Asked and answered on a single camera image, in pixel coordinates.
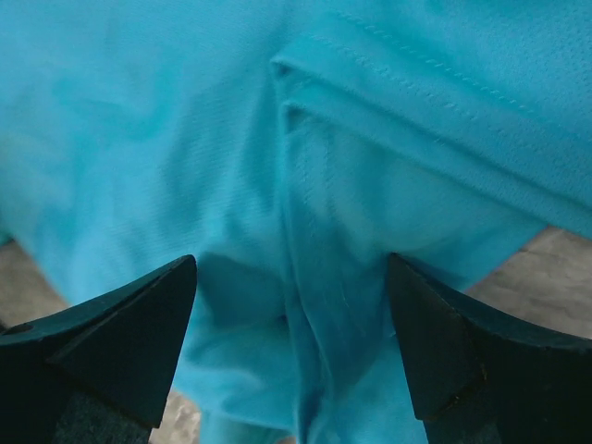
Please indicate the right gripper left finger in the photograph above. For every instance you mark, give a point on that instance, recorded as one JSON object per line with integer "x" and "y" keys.
{"x": 99, "y": 371}

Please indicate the teal t shirt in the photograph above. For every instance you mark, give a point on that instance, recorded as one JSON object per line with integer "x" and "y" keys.
{"x": 291, "y": 147}

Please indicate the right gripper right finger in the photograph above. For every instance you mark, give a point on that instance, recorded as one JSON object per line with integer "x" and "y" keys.
{"x": 478, "y": 375}

